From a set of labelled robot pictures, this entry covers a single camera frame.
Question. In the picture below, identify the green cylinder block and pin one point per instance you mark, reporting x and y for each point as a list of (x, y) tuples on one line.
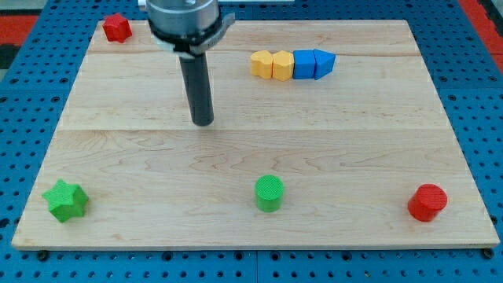
[(269, 190)]

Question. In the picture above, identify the light wooden board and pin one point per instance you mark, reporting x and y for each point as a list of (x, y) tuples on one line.
[(351, 149)]

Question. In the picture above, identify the yellow heart block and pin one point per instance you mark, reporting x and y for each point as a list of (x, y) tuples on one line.
[(261, 64)]

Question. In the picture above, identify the yellow hexagon block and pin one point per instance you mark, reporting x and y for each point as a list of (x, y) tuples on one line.
[(283, 65)]

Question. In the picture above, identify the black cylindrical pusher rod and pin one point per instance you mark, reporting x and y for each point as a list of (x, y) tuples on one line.
[(198, 89)]

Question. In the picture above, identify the blue cube block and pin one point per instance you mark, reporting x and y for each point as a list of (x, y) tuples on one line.
[(304, 64)]

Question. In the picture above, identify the blue triangle block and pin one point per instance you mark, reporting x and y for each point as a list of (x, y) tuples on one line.
[(324, 62)]

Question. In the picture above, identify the red star block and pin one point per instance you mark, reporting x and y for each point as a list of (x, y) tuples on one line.
[(117, 28)]

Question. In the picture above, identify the red cylinder block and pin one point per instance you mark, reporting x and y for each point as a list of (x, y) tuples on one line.
[(427, 202)]

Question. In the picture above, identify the green star block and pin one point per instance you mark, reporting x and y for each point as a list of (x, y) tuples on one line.
[(66, 201)]

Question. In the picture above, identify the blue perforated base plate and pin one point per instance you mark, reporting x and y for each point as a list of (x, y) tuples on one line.
[(35, 85)]

